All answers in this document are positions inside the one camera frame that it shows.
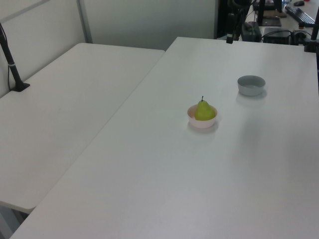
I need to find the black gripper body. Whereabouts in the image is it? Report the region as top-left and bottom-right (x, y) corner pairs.
(227, 12), (236, 38)

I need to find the green pear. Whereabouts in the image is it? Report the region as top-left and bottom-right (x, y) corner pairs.
(194, 96), (216, 121)

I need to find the grey bowl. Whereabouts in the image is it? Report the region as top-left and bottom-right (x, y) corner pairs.
(237, 75), (266, 97)

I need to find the pink bowl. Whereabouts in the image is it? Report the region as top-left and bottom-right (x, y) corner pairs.
(187, 104), (219, 129)

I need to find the dark grey control box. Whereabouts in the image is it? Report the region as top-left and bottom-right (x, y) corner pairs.
(240, 21), (263, 42)

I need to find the black monitor stand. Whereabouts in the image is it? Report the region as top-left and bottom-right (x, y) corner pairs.
(256, 0), (283, 27)

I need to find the black electronics box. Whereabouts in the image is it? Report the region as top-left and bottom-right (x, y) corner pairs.
(263, 27), (293, 45)

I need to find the black keyboard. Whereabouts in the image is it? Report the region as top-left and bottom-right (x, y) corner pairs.
(284, 5), (316, 23)

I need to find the white partition panel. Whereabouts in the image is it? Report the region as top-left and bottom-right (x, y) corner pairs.
(81, 0), (216, 52)

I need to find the white side table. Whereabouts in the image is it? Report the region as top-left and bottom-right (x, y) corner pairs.
(0, 42), (166, 214)

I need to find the black camera pole with clamp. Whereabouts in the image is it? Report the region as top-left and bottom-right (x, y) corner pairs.
(0, 22), (31, 93)
(303, 20), (319, 53)

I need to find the grey partition frame post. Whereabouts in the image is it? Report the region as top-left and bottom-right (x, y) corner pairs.
(76, 0), (93, 44)

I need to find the black cable on pole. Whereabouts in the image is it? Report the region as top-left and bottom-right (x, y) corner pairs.
(0, 23), (14, 92)

